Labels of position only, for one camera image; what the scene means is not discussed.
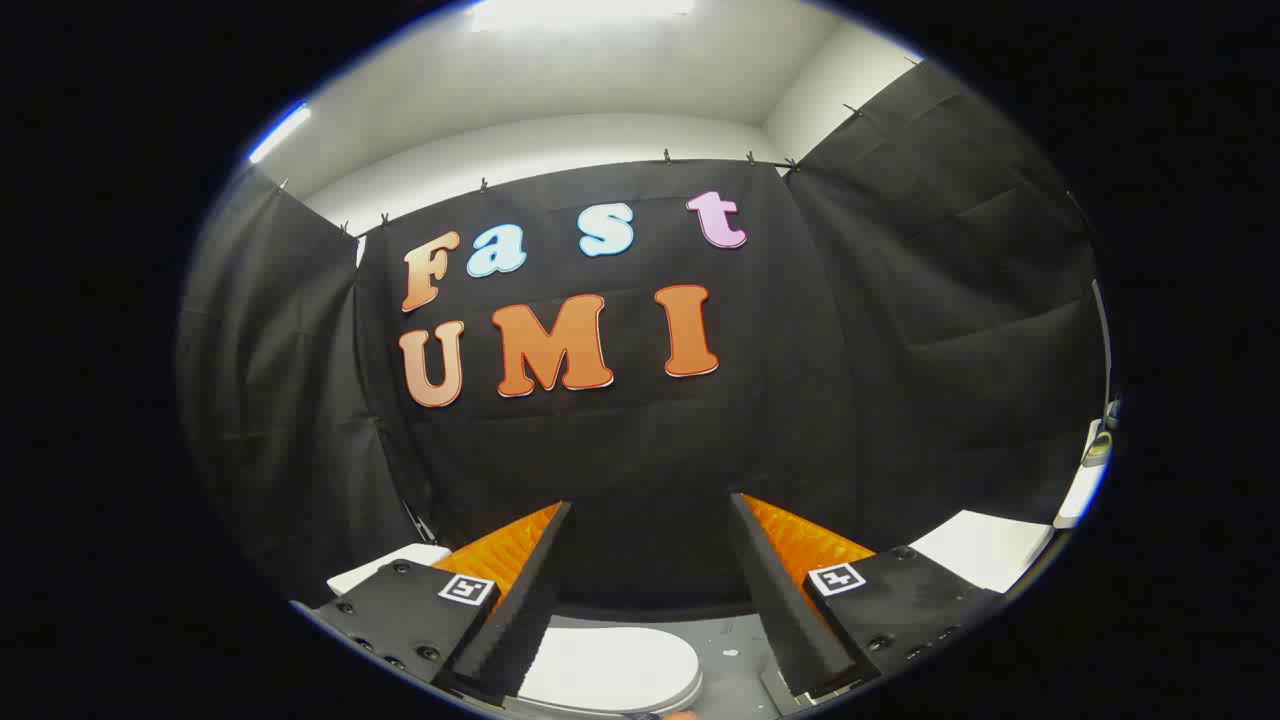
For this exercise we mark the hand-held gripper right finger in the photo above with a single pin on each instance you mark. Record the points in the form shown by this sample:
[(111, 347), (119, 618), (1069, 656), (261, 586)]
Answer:
[(785, 600)]

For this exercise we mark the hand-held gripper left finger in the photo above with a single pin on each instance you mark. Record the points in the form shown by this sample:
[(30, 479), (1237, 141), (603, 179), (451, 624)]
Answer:
[(530, 600)]

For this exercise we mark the white toilet lid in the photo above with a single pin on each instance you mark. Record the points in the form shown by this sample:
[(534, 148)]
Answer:
[(610, 665)]

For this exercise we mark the black backdrop cloth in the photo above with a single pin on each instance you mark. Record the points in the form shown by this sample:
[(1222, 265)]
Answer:
[(640, 450)]

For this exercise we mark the white drawer cabinet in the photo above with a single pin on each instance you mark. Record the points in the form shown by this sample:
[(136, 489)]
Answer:
[(985, 548)]

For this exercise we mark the ceiling light panel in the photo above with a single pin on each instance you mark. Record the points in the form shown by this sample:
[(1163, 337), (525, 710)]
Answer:
[(580, 12), (280, 132)]

